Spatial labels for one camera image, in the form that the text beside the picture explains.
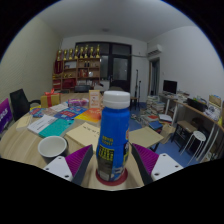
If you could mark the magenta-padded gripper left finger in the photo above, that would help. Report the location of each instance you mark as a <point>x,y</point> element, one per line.
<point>59,168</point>

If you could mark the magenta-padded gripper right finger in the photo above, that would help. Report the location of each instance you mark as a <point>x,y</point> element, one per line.
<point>165,166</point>

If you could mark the blue drink bottle white cap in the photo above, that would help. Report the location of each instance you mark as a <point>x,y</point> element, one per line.
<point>113,140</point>

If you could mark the black cup white inside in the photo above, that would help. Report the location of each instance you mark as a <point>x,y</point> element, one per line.
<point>52,146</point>

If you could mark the brown paper envelope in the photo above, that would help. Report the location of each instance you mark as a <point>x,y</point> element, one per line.
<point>145,136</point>

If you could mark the teal notebook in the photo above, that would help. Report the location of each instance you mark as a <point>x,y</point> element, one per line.
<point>56,127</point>

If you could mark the large manila envelope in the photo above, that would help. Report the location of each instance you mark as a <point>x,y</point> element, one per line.
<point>83,135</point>

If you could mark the white round stool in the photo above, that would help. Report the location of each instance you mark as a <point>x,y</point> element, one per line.
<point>199,135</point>

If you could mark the white paper document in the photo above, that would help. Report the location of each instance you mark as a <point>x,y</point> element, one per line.
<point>41,124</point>

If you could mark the blue printed booklet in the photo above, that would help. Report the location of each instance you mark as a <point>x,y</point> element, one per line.
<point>70,113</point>

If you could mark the small beige envelope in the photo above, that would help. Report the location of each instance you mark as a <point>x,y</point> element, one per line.
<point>24,122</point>

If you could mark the stack of books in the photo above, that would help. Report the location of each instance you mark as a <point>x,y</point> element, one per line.
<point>155,106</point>

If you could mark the orange book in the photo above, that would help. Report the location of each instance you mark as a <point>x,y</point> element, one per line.
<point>89,115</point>

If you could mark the long wooden side desk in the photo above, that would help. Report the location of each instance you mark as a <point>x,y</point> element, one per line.
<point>200,113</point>

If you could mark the pink patterned box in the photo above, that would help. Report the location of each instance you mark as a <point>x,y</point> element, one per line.
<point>78,102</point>

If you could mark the black office chair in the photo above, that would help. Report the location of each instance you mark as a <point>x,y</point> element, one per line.
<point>19,103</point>

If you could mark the purple sign board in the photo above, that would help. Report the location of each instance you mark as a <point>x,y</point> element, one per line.
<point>4,115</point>

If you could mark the standing orange white card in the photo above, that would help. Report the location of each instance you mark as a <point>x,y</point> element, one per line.
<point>94,99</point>

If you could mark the black computer monitor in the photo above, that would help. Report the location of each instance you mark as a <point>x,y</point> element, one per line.
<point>170,86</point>

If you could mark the black microphone stand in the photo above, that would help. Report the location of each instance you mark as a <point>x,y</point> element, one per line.
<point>136,83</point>

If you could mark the wooden shelf unit with trophies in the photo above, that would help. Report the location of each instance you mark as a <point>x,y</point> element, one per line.
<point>76,71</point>

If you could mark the dark glass door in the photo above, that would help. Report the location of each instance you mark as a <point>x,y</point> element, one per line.
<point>120,68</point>

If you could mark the white wall air conditioner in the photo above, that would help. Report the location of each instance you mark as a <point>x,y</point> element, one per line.
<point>154,50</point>

